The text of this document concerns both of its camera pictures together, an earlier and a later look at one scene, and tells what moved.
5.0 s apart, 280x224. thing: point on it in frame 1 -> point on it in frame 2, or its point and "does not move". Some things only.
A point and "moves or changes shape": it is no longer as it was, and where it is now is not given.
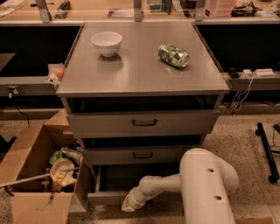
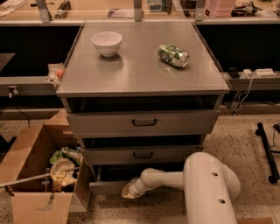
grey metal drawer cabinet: x=138 y=96 does not move
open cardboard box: x=26 y=174 does not move
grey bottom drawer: x=112 y=183 moves or changes shape
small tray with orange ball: x=55 y=73 does not move
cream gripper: x=135 y=196 -> x=135 y=186
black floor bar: x=275 y=174 does not move
